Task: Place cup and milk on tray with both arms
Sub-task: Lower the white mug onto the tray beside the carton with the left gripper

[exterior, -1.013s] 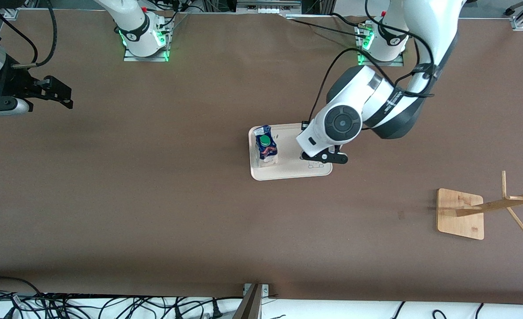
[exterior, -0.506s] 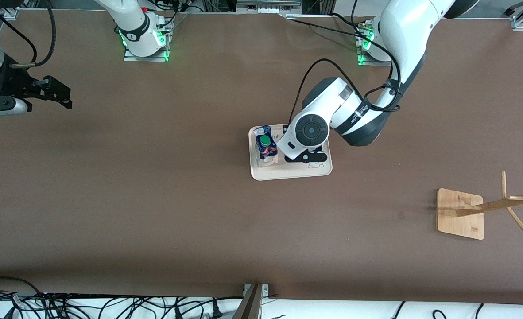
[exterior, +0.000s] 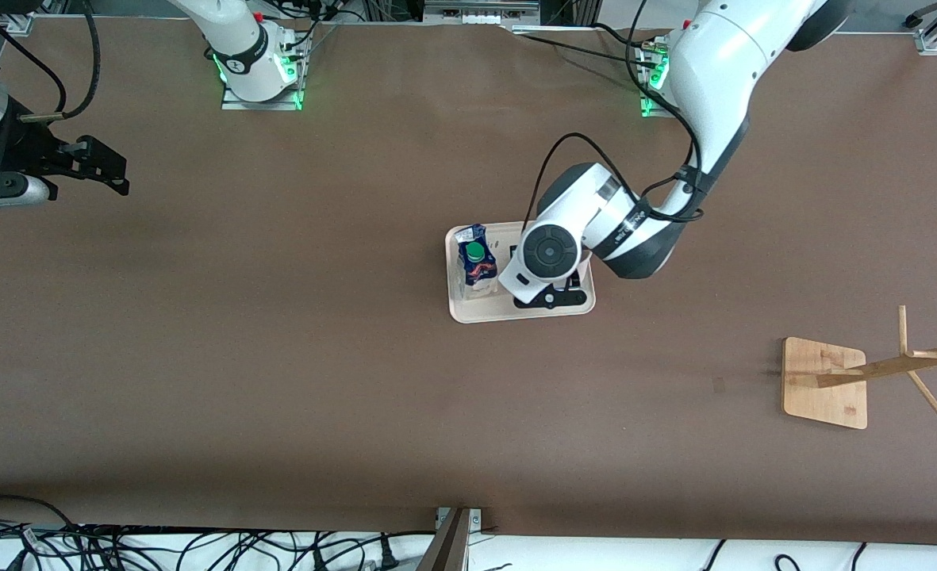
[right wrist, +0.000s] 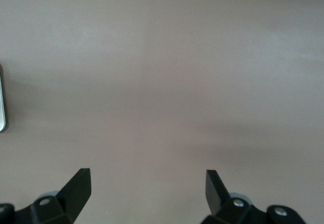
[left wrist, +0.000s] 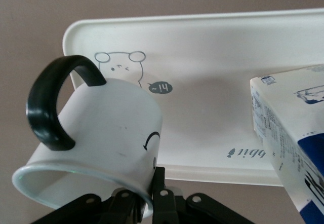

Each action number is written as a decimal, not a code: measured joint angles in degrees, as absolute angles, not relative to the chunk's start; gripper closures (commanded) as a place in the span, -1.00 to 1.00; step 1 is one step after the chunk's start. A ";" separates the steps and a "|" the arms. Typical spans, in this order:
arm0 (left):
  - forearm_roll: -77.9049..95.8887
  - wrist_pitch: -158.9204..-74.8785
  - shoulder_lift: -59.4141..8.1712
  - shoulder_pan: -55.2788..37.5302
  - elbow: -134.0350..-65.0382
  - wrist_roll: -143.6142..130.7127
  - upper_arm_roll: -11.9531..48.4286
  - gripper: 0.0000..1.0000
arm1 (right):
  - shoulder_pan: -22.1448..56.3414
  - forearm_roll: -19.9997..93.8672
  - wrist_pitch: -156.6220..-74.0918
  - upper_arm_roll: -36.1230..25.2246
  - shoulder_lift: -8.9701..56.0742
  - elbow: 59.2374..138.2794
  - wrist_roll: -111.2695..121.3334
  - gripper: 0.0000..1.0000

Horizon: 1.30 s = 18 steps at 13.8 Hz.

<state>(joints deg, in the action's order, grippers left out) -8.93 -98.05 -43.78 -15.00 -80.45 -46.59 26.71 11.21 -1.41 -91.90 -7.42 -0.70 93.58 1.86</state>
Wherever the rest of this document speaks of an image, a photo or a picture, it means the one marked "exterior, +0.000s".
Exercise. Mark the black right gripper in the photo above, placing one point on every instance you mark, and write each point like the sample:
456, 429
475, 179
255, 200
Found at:
22, 149

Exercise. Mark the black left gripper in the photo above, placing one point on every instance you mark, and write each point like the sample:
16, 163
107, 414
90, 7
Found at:
575, 280

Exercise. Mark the blue milk carton green cap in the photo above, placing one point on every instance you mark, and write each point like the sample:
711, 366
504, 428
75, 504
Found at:
480, 274

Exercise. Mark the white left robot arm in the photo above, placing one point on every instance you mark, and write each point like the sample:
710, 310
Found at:
714, 71

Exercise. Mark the cream rabbit print tray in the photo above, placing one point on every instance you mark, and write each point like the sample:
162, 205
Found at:
484, 311

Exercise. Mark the paper table cover sheet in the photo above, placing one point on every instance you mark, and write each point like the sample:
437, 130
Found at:
468, 436

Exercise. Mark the grey power strip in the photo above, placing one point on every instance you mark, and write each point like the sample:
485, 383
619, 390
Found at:
480, 12

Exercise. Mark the wooden mug stand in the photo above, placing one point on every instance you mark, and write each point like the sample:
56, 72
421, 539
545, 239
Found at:
813, 396

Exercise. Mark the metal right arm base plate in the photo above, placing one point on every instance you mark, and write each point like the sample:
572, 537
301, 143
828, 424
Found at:
262, 105

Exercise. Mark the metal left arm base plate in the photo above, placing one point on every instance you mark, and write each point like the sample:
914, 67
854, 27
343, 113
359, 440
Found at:
650, 113

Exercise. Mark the grey metal post bracket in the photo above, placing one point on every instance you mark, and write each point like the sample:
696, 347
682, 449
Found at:
452, 547

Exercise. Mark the aluminium corner bracket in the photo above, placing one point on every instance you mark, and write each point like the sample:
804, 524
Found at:
930, 41

